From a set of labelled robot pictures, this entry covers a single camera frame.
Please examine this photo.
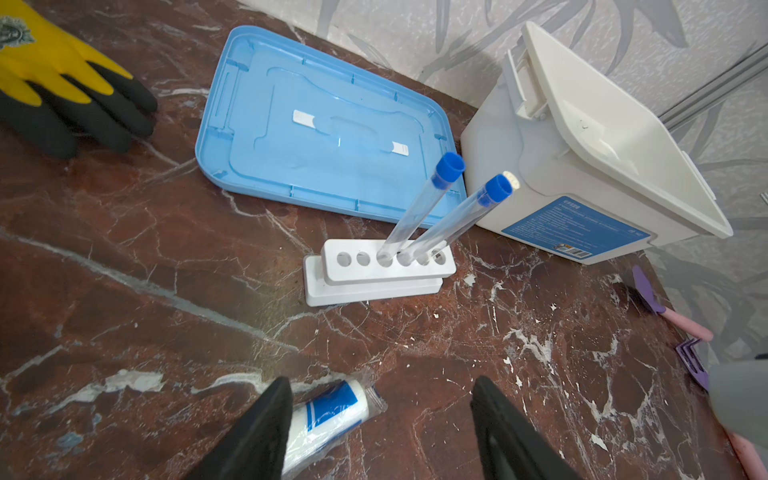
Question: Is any blue plastic bin lid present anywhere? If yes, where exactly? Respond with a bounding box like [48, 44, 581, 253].
[195, 26, 456, 223]

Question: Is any blue capped test tube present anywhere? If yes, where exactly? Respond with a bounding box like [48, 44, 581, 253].
[376, 152, 466, 267]
[397, 173, 515, 266]

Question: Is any white test tube rack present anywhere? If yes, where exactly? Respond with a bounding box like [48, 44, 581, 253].
[303, 239, 456, 307]

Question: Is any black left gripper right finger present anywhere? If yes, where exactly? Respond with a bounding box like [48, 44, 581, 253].
[470, 376, 579, 480]

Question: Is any white plastic storage bin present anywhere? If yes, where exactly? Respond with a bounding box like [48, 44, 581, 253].
[460, 22, 733, 265]

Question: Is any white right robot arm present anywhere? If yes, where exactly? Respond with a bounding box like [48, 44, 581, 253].
[709, 358, 767, 449]

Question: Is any yellow black work glove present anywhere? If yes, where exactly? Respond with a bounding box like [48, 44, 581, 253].
[1, 1, 158, 160]

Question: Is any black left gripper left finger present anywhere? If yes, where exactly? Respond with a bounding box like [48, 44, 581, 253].
[186, 377, 293, 479]

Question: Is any purple pink plastic scoop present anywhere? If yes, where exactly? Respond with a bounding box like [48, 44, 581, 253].
[631, 265, 714, 342]

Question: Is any white stoppered test tube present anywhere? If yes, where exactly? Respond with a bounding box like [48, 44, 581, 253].
[502, 171, 520, 191]

